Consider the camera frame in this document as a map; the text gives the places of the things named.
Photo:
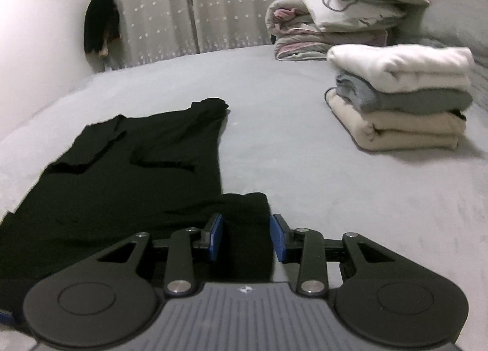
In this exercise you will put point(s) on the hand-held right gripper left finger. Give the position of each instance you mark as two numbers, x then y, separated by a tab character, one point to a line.
216	236

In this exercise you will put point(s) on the white printed pillow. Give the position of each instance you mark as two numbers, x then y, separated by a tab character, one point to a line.
343	11

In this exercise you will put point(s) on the grey bed sheet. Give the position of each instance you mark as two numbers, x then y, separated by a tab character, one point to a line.
343	190

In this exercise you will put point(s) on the grey folded garment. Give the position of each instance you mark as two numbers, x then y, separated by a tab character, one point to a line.
419	101

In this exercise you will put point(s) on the folded pink and grey quilt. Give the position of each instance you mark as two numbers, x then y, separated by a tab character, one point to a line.
305	40

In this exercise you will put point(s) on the beige folded garment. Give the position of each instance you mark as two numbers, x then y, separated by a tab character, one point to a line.
400	126

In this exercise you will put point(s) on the grey quilted bedspread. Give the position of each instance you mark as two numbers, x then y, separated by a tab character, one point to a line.
457	3

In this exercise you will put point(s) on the black dress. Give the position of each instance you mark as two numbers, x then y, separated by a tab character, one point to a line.
114	168

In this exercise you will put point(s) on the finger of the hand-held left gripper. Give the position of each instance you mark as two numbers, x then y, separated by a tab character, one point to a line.
5	318

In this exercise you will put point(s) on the black hanging furry bag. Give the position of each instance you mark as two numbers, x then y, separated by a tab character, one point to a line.
101	23

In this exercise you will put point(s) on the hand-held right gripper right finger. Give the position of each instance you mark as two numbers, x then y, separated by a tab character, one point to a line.
277	238

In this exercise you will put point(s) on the grey star-patterned curtain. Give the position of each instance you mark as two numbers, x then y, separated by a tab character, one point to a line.
160	3

